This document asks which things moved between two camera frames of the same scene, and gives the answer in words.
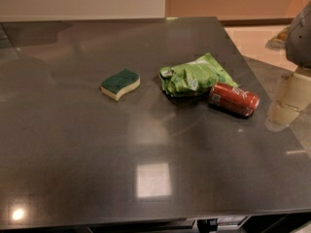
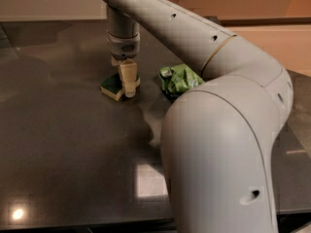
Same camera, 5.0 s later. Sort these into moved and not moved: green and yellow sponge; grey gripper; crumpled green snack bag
Moved: grey gripper
Not moved: green and yellow sponge; crumpled green snack bag
